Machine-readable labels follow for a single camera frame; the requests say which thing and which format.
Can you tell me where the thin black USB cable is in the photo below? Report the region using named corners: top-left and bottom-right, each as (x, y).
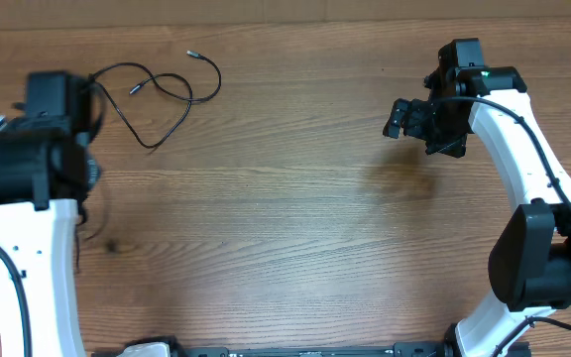
top-left (86, 49), bottom-right (222, 150)

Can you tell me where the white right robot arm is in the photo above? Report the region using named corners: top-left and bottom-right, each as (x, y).
top-left (383, 38), bottom-right (571, 357)

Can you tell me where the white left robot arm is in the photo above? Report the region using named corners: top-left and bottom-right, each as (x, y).
top-left (0, 71), bottom-right (102, 356)

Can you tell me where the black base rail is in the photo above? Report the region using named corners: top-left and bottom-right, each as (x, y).
top-left (91, 336), bottom-right (454, 357)

